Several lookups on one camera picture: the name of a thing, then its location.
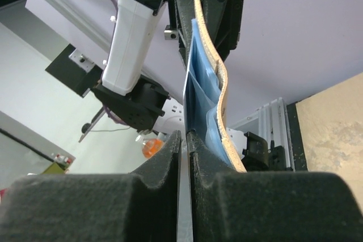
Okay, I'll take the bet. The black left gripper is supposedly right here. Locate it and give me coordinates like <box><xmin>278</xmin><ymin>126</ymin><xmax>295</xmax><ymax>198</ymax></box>
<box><xmin>168</xmin><ymin>0</ymin><xmax>244</xmax><ymax>69</ymax></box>

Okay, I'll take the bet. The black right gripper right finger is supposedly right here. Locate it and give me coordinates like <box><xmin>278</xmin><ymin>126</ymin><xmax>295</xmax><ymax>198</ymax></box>
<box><xmin>187</xmin><ymin>131</ymin><xmax>362</xmax><ymax>241</ymax></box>

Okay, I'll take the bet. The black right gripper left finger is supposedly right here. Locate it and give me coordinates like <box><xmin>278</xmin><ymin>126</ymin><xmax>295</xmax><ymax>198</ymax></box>
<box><xmin>1</xmin><ymin>131</ymin><xmax>182</xmax><ymax>241</ymax></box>

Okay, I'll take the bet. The grey dark card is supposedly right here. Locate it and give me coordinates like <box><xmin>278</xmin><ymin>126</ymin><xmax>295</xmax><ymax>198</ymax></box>
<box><xmin>183</xmin><ymin>70</ymin><xmax>192</xmax><ymax>135</ymax></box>

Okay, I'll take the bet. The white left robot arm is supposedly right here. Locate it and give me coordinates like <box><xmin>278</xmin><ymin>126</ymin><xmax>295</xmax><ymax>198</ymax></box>
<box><xmin>92</xmin><ymin>0</ymin><xmax>244</xmax><ymax>134</ymax></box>

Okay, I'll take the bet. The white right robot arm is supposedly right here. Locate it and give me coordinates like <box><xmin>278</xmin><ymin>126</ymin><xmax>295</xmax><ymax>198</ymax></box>
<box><xmin>1</xmin><ymin>131</ymin><xmax>362</xmax><ymax>241</ymax></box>

